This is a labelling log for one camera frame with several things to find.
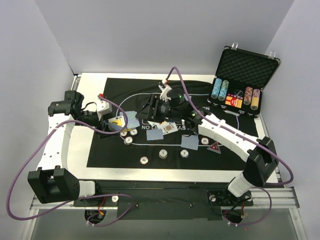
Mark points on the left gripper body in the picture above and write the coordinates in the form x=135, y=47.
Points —
x=104, y=127

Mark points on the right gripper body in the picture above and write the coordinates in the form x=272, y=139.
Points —
x=153, y=107

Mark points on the face up ace card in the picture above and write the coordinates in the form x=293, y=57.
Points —
x=154, y=123

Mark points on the face up king card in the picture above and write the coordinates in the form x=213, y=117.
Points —
x=169, y=127

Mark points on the blue backed card fan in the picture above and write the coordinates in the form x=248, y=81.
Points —
x=132, y=121

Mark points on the grey chips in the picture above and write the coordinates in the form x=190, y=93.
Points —
x=128, y=140

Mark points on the blue backed dealt card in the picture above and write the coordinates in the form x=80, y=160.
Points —
x=190, y=142

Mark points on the grey chip stack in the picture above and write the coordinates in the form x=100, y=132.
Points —
x=163, y=154

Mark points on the blue chip stack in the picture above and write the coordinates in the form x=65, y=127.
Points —
x=184, y=153

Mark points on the face up red card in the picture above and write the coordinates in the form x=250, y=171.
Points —
x=165, y=122

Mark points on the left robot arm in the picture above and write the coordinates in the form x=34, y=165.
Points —
x=51, y=181

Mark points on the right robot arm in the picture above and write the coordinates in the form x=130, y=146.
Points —
x=259, y=155

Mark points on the black poker table mat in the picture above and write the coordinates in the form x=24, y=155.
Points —
x=131, y=95

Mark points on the red white 100 chip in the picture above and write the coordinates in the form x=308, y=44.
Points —
x=123, y=133

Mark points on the red white chip front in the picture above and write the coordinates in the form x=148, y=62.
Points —
x=144, y=160

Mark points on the light blue chip row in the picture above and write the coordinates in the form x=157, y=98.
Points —
x=216, y=88

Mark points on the green chip row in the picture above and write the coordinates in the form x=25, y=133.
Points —
x=223, y=90

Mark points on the red triangle dealer marker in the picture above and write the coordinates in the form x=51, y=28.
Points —
x=215, y=147

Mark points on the red card deck in case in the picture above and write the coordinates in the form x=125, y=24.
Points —
x=234, y=100

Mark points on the black aluminium chip case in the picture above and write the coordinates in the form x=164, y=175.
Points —
x=243, y=68

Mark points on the red chip row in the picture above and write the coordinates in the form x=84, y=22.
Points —
x=248, y=95

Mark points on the yellow chip row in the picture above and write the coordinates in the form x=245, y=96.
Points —
x=255, y=99

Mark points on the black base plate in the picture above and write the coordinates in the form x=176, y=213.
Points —
x=163, y=200

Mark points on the aluminium rail frame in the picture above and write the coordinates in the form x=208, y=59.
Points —
x=283, y=223

